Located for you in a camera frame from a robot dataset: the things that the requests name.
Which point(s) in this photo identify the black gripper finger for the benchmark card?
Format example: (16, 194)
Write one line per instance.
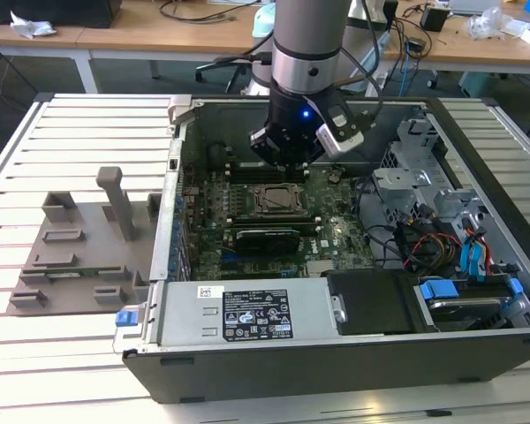
(315, 156)
(267, 146)

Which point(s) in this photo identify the silver CPU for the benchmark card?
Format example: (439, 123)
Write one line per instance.
(283, 195)

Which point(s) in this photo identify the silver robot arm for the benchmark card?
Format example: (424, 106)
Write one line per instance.
(309, 35)

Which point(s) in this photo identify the CPU socket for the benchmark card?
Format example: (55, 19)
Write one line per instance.
(257, 199)

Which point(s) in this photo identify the round coin cell battery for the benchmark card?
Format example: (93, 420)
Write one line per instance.
(334, 178)

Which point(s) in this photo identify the green motherboard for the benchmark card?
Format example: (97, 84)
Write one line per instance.
(344, 229)

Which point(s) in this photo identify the metal drive cage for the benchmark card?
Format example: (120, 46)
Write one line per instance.
(397, 176)

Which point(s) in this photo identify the black office chair base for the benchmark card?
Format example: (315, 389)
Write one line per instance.
(221, 68)

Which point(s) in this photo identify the black shrouded graphics card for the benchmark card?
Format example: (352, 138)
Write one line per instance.
(267, 242)

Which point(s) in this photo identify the silver chipset heat sink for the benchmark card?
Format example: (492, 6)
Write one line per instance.
(320, 268)

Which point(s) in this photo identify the small black adapter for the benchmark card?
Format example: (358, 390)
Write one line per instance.
(417, 44)

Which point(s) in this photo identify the wooden desk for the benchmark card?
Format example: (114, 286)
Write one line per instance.
(159, 37)
(468, 53)

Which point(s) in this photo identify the black plastic bay cover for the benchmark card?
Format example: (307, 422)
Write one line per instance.
(371, 305)

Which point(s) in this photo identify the small black cube box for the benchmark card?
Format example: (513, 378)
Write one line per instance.
(433, 18)

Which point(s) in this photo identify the pale teal box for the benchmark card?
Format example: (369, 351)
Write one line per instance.
(477, 84)

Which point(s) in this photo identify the hard disk in blue carrier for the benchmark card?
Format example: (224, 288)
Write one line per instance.
(437, 289)

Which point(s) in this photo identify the silver power supply unit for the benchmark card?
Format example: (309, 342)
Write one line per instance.
(181, 313)

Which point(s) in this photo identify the grey parts rack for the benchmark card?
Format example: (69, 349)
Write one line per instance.
(88, 252)

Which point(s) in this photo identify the grey laptop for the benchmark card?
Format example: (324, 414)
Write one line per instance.
(472, 5)

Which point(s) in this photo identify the clear plastic bag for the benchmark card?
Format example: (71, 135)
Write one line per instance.
(486, 22)

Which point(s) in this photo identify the open black PC case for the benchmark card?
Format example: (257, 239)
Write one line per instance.
(291, 371)

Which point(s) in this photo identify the blue case latch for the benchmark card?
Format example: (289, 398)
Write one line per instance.
(124, 319)

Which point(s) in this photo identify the green RAM stick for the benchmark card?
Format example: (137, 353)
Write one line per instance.
(73, 274)

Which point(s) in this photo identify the wide black box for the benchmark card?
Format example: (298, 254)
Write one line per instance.
(48, 11)

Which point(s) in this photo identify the crumpled white paper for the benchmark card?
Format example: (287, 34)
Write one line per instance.
(31, 26)

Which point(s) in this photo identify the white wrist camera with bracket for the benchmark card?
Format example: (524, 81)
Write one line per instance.
(344, 141)

